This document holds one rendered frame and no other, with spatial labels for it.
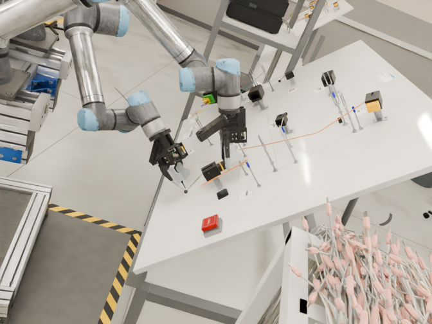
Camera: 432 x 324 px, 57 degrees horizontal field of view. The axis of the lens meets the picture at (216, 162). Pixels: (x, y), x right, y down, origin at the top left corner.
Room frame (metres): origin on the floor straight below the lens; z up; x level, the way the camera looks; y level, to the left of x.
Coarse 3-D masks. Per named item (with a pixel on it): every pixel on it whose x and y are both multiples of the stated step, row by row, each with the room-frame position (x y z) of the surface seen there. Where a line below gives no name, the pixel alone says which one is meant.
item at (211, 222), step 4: (212, 216) 0.98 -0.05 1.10; (216, 216) 0.97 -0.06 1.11; (204, 220) 0.97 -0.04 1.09; (208, 220) 0.96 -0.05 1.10; (212, 220) 0.96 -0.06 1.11; (216, 220) 0.95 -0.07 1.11; (204, 224) 0.95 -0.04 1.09; (208, 224) 0.94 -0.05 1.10; (212, 224) 0.94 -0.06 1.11; (216, 224) 0.94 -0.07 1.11; (204, 228) 0.93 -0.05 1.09; (208, 228) 0.93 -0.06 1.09; (212, 228) 0.95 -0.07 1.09
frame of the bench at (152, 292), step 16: (288, 224) 1.57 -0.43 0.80; (144, 288) 0.89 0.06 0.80; (160, 288) 0.92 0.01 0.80; (128, 304) 1.14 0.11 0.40; (160, 304) 0.89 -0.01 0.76; (176, 304) 0.90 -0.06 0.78; (192, 304) 0.91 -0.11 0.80; (208, 304) 0.94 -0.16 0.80; (128, 320) 0.88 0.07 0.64; (224, 320) 0.92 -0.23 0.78
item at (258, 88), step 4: (260, 84) 1.76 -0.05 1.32; (252, 88) 1.75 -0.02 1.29; (256, 88) 1.72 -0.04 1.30; (260, 88) 1.74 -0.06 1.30; (252, 92) 1.70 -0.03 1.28; (256, 92) 1.70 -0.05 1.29; (260, 92) 1.71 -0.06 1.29; (264, 92) 1.76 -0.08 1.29; (252, 96) 1.72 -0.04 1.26; (256, 96) 1.73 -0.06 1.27; (260, 96) 1.70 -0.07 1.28; (252, 100) 1.71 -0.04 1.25; (256, 100) 1.70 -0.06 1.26; (260, 100) 1.75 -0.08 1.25; (260, 104) 1.75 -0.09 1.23; (264, 104) 1.74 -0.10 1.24; (260, 108) 1.73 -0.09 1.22; (264, 108) 1.74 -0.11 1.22
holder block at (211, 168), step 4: (212, 164) 1.20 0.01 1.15; (216, 164) 1.20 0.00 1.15; (204, 168) 1.18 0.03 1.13; (208, 168) 1.17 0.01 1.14; (212, 168) 1.17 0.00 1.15; (216, 168) 1.17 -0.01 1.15; (204, 172) 1.16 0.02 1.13; (208, 172) 1.16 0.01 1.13; (212, 172) 1.17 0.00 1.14; (216, 172) 1.17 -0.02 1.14; (220, 172) 1.19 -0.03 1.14; (204, 176) 1.16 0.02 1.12; (208, 176) 1.16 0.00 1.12; (212, 176) 1.17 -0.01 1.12; (216, 176) 1.17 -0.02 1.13; (208, 180) 1.16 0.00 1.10
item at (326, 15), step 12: (324, 12) 5.08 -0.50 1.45; (336, 12) 4.57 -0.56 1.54; (300, 24) 5.14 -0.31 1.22; (300, 36) 4.34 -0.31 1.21; (312, 36) 5.47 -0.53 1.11; (324, 36) 4.35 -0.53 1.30; (264, 48) 4.75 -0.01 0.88; (264, 60) 4.52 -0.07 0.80; (288, 60) 5.01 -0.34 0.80; (300, 60) 5.31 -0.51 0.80; (312, 60) 4.34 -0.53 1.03; (252, 72) 4.34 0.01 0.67; (276, 72) 4.38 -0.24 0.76
